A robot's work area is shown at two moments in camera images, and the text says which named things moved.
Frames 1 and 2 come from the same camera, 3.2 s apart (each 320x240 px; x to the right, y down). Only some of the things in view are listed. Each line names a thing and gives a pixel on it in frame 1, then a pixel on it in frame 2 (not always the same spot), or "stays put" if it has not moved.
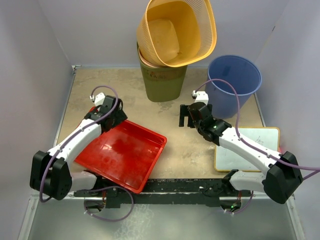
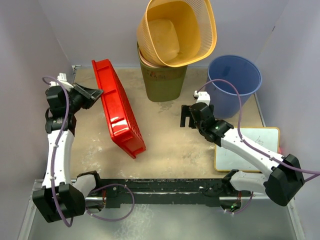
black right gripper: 184,112 stays put
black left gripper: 120,117 → 90,96
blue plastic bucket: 222,94 stays put
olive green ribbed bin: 162,84 stays put
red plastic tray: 127,154 → 125,127
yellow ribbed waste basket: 173,33 stays put
